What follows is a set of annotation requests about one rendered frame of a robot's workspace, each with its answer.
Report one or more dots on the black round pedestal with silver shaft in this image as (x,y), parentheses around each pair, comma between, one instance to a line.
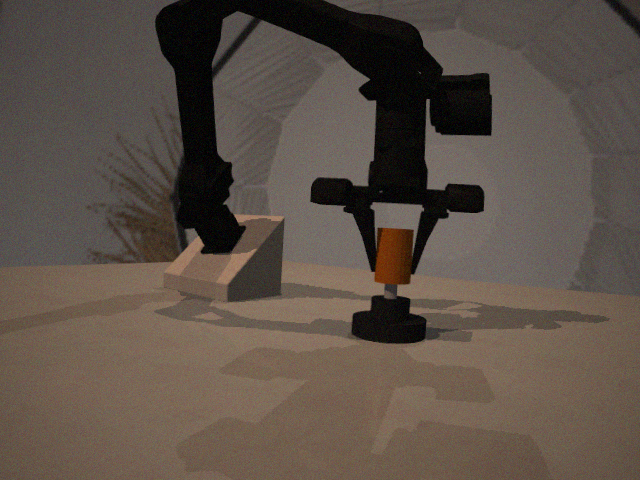
(388,320)

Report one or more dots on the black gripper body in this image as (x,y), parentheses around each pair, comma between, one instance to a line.
(398,166)

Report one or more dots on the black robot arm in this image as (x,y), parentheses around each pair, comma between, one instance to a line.
(387,51)

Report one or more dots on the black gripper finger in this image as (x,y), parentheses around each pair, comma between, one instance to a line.
(427,222)
(365,219)

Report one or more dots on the orange knob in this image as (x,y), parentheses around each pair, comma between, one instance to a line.
(394,256)

